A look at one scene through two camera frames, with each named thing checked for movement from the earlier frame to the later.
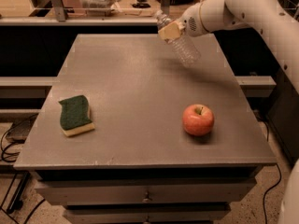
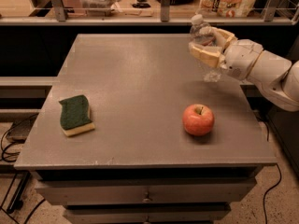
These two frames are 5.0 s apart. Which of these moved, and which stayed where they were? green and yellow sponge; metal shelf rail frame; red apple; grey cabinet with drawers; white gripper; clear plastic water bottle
Moved: white gripper; clear plastic water bottle
Stayed: metal shelf rail frame; grey cabinet with drawers; red apple; green and yellow sponge
